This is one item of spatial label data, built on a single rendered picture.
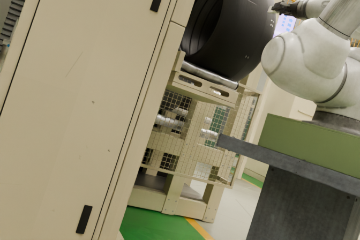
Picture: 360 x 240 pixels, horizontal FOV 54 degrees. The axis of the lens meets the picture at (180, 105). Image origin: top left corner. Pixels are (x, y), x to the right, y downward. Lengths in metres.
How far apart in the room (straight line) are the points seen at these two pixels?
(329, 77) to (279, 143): 0.23
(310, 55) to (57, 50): 0.64
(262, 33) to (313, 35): 0.77
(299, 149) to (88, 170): 0.57
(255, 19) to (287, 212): 0.95
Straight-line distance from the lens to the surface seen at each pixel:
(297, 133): 1.04
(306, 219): 1.09
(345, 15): 1.02
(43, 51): 0.91
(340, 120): 1.14
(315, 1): 1.38
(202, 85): 1.69
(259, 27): 1.75
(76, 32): 0.92
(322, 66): 1.02
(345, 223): 1.07
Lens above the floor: 0.66
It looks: 2 degrees up
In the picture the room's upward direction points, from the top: 18 degrees clockwise
